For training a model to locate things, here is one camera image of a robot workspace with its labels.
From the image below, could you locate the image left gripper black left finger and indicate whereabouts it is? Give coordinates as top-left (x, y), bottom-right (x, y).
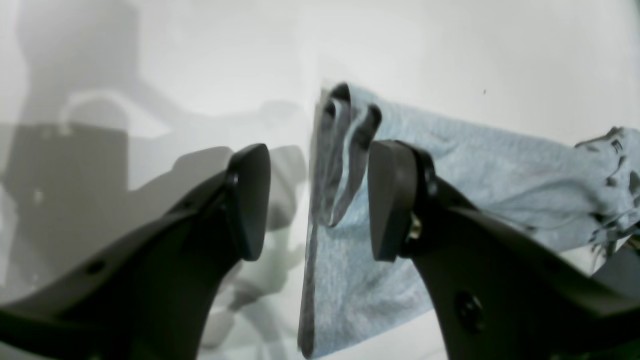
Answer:
top-left (0, 143), bottom-right (271, 360)

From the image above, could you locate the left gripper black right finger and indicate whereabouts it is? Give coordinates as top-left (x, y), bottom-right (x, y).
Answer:
top-left (367, 140), bottom-right (640, 360)

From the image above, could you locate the grey t-shirt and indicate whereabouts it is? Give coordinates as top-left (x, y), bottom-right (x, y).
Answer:
top-left (298, 83), bottom-right (639, 360)

